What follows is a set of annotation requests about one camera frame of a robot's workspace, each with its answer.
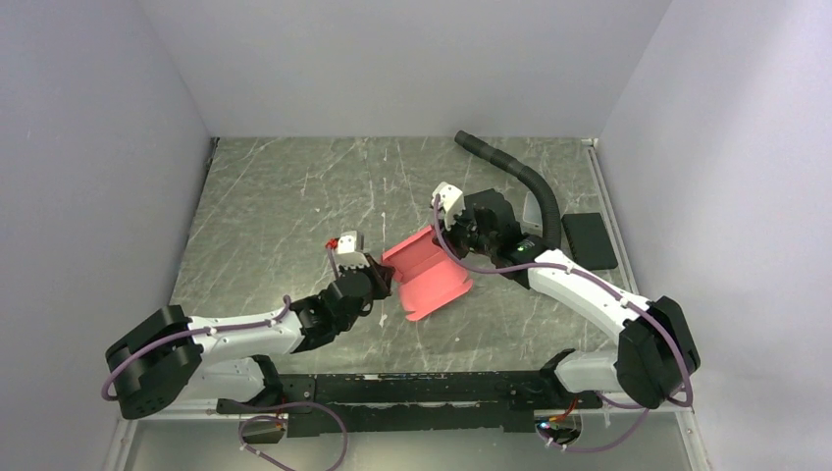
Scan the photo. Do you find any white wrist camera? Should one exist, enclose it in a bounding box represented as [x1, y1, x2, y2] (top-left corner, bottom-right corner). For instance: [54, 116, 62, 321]
[431, 182, 465, 230]
[325, 231, 369, 274]

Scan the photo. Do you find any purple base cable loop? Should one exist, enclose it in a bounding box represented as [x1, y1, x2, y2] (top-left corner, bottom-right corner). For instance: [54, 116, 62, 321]
[237, 400, 349, 471]

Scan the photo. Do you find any black corrugated hose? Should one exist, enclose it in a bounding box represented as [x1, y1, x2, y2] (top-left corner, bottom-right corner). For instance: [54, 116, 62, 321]
[453, 130, 563, 251]

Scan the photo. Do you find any aluminium frame rail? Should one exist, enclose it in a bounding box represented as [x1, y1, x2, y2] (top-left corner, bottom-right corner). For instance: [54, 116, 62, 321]
[581, 137, 709, 471]

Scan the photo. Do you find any black flat device box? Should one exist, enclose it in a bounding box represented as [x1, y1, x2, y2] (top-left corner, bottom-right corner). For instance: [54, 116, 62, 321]
[561, 212, 618, 271]

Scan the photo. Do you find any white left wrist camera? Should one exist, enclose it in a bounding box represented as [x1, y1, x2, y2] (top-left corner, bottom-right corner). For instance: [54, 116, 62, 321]
[325, 231, 369, 274]

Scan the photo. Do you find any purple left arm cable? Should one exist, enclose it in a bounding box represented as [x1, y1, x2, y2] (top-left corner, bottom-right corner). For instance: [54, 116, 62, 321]
[100, 295, 293, 402]

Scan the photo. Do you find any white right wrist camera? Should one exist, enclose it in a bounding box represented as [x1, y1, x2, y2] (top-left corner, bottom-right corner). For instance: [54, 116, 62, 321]
[431, 182, 465, 230]

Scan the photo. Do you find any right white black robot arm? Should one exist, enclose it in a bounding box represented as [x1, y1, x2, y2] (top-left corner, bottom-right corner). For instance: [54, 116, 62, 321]
[431, 183, 701, 409]

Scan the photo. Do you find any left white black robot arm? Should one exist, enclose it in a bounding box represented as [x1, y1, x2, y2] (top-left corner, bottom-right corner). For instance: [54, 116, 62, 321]
[100, 259, 395, 420]

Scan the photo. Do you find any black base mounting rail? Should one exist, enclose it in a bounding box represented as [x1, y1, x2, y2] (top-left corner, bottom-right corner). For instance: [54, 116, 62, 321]
[216, 370, 601, 438]

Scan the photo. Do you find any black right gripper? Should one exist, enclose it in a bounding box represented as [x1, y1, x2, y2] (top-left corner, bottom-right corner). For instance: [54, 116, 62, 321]
[433, 205, 497, 261]

